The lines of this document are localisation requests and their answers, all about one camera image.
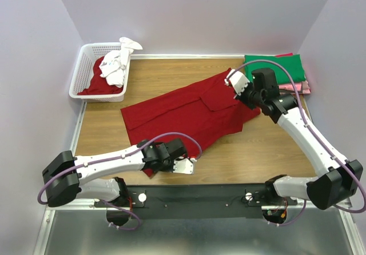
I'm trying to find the dark red t-shirt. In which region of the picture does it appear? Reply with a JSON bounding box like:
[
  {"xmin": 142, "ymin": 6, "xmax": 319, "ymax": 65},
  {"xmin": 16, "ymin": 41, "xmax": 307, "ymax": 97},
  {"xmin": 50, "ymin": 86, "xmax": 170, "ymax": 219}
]
[{"xmin": 120, "ymin": 67, "xmax": 261, "ymax": 179}]

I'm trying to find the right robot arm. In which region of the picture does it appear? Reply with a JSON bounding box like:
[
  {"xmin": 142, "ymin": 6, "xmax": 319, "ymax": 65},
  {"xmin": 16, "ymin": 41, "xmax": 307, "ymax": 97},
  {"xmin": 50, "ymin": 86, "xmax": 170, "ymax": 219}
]
[{"xmin": 225, "ymin": 68, "xmax": 363, "ymax": 210}]

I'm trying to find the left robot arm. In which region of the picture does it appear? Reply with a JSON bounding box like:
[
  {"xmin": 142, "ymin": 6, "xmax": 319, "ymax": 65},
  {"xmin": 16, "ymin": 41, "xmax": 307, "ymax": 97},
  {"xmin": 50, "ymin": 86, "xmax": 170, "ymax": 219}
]
[{"xmin": 38, "ymin": 138, "xmax": 194, "ymax": 207}]

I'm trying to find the folded green t-shirt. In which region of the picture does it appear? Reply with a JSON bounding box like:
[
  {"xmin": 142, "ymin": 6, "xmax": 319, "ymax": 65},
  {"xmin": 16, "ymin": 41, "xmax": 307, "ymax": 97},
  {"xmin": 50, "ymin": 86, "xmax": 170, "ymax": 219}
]
[{"xmin": 245, "ymin": 55, "xmax": 306, "ymax": 85}]

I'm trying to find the folded magenta t-shirt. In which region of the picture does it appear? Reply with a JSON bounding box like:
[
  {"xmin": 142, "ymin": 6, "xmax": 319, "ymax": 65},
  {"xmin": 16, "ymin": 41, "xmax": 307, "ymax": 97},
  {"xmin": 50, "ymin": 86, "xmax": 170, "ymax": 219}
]
[{"xmin": 275, "ymin": 53, "xmax": 293, "ymax": 58}]

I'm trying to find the red t-shirt in basket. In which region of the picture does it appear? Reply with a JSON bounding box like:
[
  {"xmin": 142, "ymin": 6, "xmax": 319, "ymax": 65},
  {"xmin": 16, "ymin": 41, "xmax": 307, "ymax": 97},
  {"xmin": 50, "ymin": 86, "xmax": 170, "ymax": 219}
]
[{"xmin": 78, "ymin": 57, "xmax": 123, "ymax": 95}]

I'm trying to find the white t-shirt in basket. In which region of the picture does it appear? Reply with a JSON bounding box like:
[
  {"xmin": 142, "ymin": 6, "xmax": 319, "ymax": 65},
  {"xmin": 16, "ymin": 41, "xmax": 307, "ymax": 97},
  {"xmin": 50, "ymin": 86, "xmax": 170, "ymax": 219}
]
[{"xmin": 99, "ymin": 37, "xmax": 143, "ymax": 87}]

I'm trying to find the white plastic laundry basket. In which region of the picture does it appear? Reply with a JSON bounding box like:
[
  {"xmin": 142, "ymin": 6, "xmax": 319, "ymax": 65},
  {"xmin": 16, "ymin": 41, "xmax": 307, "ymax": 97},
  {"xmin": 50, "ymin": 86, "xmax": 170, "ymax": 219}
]
[{"xmin": 69, "ymin": 42, "xmax": 131, "ymax": 103}]

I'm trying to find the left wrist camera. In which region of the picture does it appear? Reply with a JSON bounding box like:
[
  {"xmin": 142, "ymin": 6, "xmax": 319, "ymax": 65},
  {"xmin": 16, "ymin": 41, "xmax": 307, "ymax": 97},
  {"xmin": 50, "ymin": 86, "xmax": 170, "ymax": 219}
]
[{"xmin": 172, "ymin": 157, "xmax": 197, "ymax": 175}]

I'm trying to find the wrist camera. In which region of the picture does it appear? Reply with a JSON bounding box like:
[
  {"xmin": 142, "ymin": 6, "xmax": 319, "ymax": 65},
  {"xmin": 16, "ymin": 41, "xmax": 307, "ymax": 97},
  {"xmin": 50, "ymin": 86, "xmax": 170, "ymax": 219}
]
[
  {"xmin": 172, "ymin": 157, "xmax": 197, "ymax": 175},
  {"xmin": 224, "ymin": 69, "xmax": 250, "ymax": 95}
]

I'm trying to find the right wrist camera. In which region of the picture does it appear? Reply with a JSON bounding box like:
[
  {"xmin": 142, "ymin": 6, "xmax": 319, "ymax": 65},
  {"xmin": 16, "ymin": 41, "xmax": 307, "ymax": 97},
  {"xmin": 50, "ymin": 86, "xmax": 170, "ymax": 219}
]
[{"xmin": 224, "ymin": 69, "xmax": 250, "ymax": 95}]

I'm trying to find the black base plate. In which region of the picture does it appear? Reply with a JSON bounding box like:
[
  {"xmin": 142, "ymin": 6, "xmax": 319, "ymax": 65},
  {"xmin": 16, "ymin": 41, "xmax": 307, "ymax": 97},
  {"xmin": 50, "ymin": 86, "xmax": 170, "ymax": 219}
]
[{"xmin": 95, "ymin": 184, "xmax": 297, "ymax": 228}]

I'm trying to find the white wall trim strip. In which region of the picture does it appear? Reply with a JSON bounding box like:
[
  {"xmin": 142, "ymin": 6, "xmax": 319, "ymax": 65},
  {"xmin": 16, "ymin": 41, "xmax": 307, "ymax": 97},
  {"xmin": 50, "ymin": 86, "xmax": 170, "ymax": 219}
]
[{"xmin": 131, "ymin": 54, "xmax": 245, "ymax": 59}]

